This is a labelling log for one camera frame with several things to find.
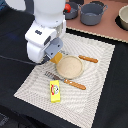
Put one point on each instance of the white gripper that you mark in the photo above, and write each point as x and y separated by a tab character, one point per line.
44	38

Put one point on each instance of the red tomato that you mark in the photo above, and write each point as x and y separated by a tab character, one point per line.
67	8

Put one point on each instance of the yellow butter box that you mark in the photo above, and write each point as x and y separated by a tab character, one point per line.
55	91

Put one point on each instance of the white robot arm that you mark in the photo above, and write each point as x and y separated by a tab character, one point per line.
38	8

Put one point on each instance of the round wooden plate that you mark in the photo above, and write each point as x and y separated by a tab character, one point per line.
70	67

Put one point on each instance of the left grey pot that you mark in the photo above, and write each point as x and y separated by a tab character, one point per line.
73	12

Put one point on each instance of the grey pot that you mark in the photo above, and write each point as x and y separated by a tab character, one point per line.
73	12
91	13

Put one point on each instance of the right grey pot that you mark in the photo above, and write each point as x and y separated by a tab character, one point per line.
91	13

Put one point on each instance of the white woven placemat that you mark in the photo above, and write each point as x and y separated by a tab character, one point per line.
76	106

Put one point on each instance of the beige bowl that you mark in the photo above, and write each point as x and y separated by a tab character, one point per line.
123	14

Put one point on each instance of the wooden handled fork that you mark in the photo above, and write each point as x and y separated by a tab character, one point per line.
55	77

